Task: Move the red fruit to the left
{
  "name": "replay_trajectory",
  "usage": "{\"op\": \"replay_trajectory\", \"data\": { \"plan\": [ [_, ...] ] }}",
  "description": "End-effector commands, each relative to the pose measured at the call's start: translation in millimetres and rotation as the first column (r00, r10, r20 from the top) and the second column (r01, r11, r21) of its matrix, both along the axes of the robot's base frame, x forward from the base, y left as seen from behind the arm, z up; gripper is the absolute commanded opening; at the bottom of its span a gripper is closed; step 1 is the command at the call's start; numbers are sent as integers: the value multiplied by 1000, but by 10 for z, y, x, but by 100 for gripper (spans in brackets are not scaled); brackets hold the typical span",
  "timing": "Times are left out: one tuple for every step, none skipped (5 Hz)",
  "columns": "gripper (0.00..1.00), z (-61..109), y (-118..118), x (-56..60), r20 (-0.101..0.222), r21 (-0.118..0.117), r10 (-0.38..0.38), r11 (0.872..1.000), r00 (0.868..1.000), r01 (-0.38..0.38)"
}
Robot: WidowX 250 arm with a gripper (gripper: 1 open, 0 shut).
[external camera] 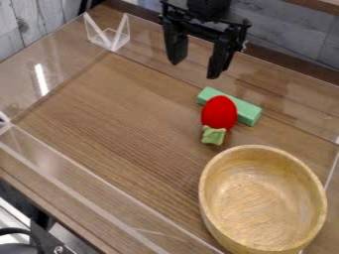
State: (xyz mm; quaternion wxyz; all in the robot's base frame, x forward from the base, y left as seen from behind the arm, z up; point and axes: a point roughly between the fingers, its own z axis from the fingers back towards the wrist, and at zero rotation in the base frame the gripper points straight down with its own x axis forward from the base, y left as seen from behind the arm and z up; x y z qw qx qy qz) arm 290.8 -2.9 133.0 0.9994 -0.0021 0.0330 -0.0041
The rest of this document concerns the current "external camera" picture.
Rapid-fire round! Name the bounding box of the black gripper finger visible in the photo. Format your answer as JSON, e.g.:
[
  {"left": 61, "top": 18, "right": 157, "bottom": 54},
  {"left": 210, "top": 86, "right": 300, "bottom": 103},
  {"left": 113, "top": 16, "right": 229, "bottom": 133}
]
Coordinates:
[
  {"left": 163, "top": 17, "right": 189, "bottom": 65},
  {"left": 207, "top": 34, "right": 238, "bottom": 79}
]

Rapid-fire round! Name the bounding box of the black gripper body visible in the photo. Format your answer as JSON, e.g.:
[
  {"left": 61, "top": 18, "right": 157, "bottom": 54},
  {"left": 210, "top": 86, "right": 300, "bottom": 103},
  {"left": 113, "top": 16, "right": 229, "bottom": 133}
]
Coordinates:
[{"left": 161, "top": 0, "right": 253, "bottom": 52}]

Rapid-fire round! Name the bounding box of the red toy strawberry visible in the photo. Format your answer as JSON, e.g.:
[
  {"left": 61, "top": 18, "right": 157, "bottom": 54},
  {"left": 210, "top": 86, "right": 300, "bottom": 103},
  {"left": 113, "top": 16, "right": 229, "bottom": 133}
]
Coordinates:
[{"left": 202, "top": 95, "right": 238, "bottom": 146}]

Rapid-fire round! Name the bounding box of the green rectangular block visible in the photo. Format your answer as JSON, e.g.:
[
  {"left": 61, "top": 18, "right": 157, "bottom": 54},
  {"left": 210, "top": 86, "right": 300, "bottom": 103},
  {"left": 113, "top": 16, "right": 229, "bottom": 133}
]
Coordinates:
[{"left": 198, "top": 86, "right": 262, "bottom": 126}]

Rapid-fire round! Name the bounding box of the wooden bowl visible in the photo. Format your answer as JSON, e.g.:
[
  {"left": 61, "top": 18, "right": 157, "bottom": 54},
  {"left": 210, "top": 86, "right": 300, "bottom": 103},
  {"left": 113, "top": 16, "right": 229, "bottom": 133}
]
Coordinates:
[{"left": 199, "top": 145, "right": 328, "bottom": 254}]

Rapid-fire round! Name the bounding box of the black metal stand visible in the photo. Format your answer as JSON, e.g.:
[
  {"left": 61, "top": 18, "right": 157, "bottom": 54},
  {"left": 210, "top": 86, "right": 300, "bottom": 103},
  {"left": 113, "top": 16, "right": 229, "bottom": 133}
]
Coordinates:
[{"left": 0, "top": 227, "right": 77, "bottom": 254}]

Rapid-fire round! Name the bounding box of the clear acrylic corner bracket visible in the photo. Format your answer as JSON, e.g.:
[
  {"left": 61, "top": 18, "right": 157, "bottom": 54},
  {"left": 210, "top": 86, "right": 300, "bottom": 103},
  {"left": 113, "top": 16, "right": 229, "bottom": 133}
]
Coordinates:
[{"left": 85, "top": 13, "right": 130, "bottom": 52}]

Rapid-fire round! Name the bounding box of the clear acrylic enclosure wall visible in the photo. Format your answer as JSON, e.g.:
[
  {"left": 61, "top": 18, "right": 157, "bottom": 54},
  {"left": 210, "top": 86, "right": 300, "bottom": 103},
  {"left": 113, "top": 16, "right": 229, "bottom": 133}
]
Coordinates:
[{"left": 0, "top": 7, "right": 339, "bottom": 254}]

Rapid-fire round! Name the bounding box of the black cable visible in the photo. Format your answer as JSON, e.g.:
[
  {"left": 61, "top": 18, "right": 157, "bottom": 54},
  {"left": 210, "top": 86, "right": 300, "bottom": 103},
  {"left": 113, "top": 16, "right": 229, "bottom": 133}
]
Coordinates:
[{"left": 0, "top": 226, "right": 34, "bottom": 238}]

